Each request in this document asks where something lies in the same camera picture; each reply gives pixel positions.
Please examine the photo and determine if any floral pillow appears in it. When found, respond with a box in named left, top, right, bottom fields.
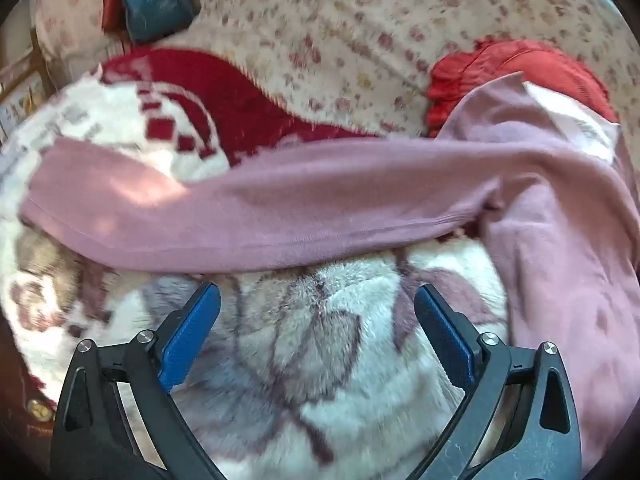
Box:
left=29, top=0, right=131, bottom=78

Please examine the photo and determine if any red ruffled pillow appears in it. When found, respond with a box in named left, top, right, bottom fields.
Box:
left=426, top=37, right=620, bottom=136

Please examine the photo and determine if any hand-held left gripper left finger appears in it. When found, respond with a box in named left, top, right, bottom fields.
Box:
left=50, top=283, right=222, bottom=480

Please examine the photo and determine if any pink long-sleeved top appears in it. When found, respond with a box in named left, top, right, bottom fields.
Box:
left=20, top=72, right=640, bottom=476

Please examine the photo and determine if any red and white plush blanket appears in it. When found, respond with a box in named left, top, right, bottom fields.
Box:
left=0, top=47, right=511, bottom=480

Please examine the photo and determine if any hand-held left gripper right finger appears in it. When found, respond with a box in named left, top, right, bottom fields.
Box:
left=410, top=283, right=584, bottom=480

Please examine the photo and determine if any dark red cloth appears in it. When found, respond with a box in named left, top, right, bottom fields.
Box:
left=0, top=317, right=57, bottom=438

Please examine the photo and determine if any teal bag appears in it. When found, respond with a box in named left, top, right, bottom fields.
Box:
left=120, top=0, right=193, bottom=43

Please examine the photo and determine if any floral quilt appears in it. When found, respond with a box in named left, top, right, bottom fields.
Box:
left=175, top=0, right=626, bottom=138

